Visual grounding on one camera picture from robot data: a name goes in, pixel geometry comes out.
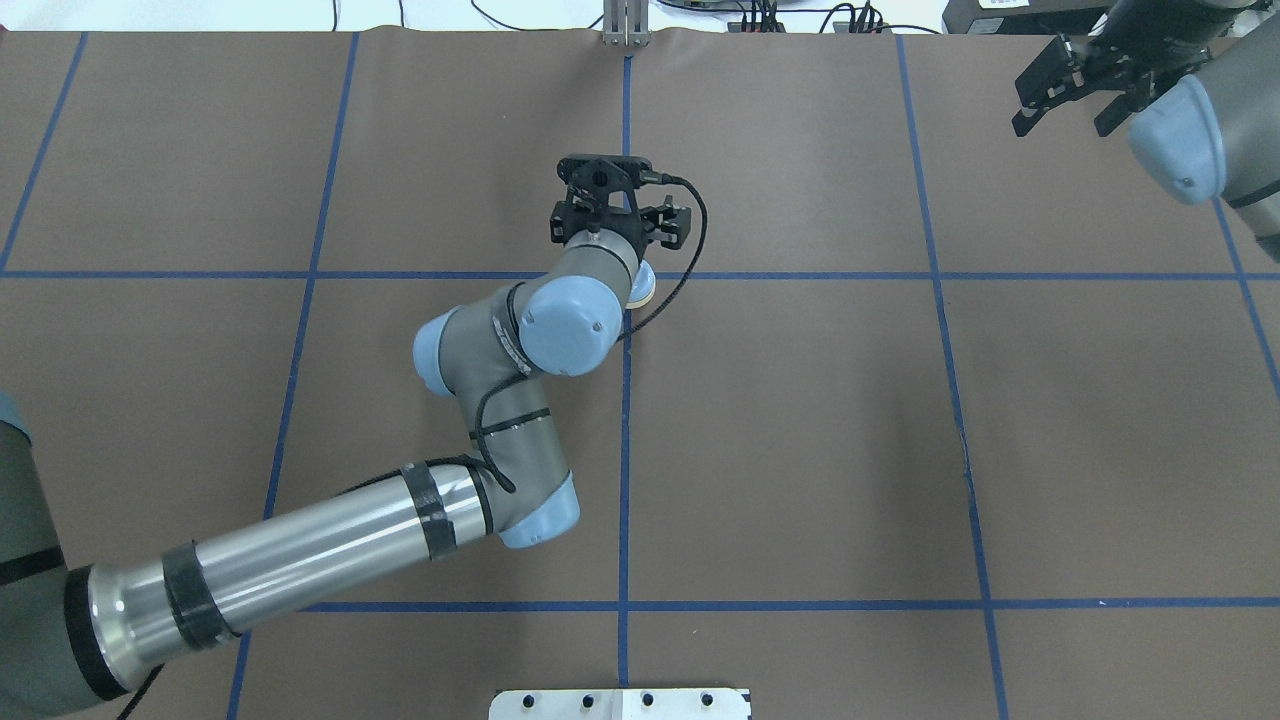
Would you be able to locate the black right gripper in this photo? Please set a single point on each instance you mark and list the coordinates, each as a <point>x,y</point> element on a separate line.
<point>1128,62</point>

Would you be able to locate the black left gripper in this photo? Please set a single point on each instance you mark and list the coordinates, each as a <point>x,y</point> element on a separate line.
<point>562,219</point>

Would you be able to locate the blue service bell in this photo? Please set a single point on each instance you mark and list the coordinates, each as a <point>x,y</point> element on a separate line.
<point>643,288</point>

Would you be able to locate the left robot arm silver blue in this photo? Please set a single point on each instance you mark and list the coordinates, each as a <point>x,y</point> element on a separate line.
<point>75,638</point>

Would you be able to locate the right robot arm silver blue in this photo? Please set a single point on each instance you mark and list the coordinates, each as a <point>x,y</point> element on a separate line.
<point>1202,125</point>

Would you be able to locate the black box with label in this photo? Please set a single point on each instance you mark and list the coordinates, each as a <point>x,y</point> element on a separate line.
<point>1023,17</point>

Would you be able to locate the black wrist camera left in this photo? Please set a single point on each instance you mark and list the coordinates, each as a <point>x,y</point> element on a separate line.
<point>596,182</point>

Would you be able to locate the aluminium frame post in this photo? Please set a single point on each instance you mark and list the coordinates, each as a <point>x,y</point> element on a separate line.
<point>625,23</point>

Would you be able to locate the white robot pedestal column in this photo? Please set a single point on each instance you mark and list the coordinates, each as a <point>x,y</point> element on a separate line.
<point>623,703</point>

